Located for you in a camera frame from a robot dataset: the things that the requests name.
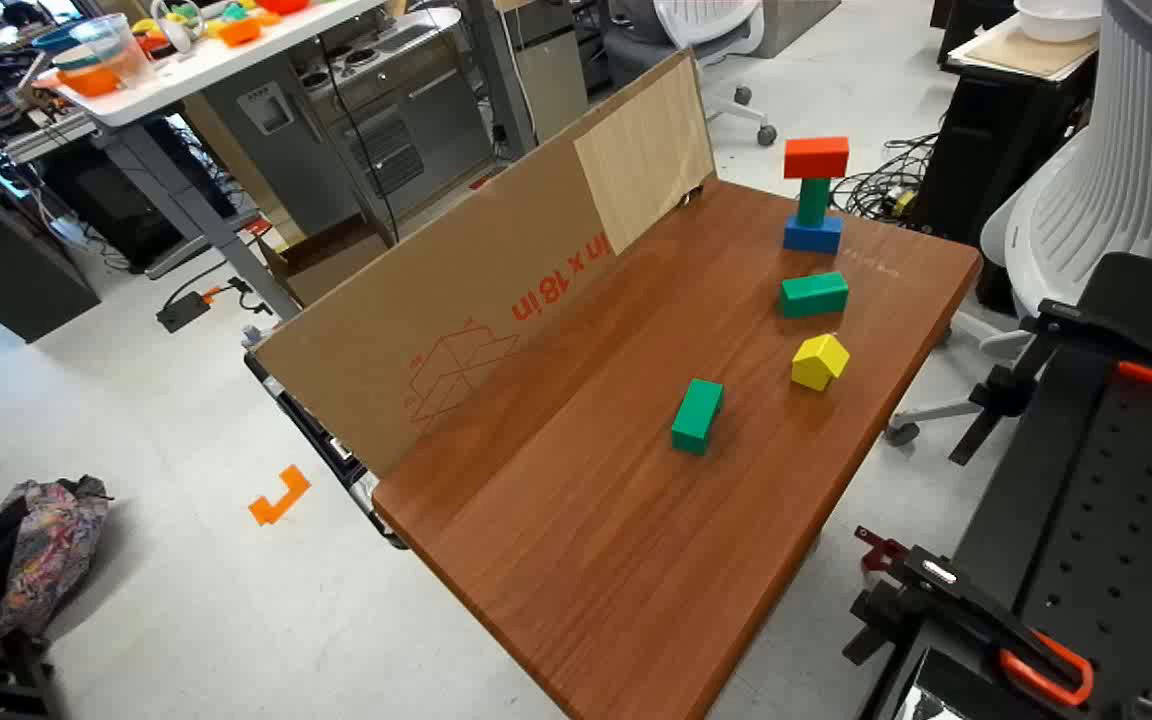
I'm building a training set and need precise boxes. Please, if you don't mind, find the yellow triangular roof block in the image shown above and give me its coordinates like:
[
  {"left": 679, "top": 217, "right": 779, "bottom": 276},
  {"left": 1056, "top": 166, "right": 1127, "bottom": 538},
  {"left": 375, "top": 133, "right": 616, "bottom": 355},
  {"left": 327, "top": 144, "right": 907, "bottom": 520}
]
[{"left": 793, "top": 332, "right": 853, "bottom": 393}]

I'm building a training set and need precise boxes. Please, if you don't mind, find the green rectangular block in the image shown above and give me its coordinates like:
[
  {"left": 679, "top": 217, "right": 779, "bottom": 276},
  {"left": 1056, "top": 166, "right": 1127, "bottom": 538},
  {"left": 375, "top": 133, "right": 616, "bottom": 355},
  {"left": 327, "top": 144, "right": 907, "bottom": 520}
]
[{"left": 672, "top": 380, "right": 726, "bottom": 454}]

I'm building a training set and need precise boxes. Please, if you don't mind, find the green arch block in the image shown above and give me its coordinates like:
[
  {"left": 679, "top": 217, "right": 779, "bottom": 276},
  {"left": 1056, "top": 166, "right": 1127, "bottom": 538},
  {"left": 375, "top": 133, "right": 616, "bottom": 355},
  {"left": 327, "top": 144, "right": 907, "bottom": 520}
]
[{"left": 779, "top": 273, "right": 848, "bottom": 320}]

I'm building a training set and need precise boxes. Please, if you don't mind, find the blue square block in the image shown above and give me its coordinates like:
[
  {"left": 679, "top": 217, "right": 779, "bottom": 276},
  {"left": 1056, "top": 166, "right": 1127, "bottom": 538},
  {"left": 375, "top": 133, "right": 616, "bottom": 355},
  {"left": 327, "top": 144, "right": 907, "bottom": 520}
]
[{"left": 784, "top": 217, "right": 845, "bottom": 257}]

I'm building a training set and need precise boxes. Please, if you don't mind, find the green cylinder block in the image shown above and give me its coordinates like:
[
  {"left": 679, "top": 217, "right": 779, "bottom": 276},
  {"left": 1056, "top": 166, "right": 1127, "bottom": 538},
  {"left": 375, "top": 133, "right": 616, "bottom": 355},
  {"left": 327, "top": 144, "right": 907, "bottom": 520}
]
[{"left": 797, "top": 175, "right": 827, "bottom": 226}]

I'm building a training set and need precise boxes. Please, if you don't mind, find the red rectangular block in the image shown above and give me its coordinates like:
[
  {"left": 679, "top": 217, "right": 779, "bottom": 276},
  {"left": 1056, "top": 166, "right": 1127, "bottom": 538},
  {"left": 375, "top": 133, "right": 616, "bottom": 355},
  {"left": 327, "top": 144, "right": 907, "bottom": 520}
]
[{"left": 784, "top": 138, "right": 848, "bottom": 182}]

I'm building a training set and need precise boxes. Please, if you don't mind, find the brown cardboard panel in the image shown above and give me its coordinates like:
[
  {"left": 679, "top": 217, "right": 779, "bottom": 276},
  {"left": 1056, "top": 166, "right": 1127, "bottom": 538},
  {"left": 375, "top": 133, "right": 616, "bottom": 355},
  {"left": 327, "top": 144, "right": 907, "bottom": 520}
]
[{"left": 257, "top": 142, "right": 616, "bottom": 469}]

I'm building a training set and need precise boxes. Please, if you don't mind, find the light plywood panel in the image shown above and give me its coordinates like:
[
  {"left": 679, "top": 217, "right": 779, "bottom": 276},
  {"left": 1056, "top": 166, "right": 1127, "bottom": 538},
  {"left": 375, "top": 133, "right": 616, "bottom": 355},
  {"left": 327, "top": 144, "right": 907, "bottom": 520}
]
[{"left": 578, "top": 57, "right": 712, "bottom": 254}]

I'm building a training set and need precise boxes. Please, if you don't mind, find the white office chair background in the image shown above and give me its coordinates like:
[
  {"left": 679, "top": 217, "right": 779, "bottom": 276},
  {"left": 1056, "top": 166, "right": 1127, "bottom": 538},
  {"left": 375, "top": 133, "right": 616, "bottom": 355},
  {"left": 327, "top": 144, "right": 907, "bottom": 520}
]
[{"left": 601, "top": 0, "right": 784, "bottom": 152}]

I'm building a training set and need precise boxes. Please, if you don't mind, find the black orange clamp lower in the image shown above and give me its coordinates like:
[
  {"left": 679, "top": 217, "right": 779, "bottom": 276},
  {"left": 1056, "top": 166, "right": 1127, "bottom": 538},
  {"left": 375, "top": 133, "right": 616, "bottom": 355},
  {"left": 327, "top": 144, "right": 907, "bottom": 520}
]
[{"left": 845, "top": 527, "right": 1096, "bottom": 708}]

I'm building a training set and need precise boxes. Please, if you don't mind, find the black orange clamp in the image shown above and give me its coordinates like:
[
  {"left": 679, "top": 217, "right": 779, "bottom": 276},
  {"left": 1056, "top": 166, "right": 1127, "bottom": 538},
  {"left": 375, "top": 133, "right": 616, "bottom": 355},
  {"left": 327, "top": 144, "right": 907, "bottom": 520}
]
[
  {"left": 948, "top": 300, "right": 1152, "bottom": 466},
  {"left": 845, "top": 527, "right": 1096, "bottom": 708}
]

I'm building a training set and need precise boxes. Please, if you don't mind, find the black orange clamp upper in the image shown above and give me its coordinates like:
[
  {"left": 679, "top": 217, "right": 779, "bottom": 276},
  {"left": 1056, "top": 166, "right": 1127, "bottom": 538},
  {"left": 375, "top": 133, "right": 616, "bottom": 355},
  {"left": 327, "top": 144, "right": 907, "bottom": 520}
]
[{"left": 948, "top": 300, "right": 1152, "bottom": 466}]

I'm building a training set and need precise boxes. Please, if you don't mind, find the white grey work table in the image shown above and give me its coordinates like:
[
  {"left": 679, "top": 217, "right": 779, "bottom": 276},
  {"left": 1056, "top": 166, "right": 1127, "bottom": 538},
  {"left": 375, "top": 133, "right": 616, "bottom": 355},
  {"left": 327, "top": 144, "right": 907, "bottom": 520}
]
[{"left": 29, "top": 0, "right": 384, "bottom": 315}]

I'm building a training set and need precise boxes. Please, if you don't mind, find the black side table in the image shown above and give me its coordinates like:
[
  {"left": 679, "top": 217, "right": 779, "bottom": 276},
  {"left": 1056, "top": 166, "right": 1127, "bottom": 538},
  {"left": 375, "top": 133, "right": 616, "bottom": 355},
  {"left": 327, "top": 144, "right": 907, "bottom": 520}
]
[{"left": 907, "top": 0, "right": 1081, "bottom": 245}]

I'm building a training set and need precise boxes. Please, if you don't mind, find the clear plastic bowl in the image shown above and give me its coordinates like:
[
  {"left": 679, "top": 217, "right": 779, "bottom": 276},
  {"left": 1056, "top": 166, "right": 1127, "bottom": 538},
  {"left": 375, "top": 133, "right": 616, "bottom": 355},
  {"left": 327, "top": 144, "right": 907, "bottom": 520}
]
[{"left": 49, "top": 12, "right": 149, "bottom": 96}]

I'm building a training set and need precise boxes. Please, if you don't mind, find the white mesh office chair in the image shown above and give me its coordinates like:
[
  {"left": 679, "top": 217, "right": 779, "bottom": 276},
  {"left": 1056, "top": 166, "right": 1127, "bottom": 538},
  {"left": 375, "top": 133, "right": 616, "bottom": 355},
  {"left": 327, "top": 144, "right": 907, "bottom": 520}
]
[{"left": 883, "top": 0, "right": 1152, "bottom": 461}]

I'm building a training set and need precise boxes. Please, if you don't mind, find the colourful backpack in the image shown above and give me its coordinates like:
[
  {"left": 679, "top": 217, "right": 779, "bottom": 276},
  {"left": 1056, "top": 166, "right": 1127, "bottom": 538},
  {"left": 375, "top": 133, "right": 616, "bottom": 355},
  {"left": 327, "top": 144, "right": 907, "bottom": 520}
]
[{"left": 0, "top": 475, "right": 112, "bottom": 639}]

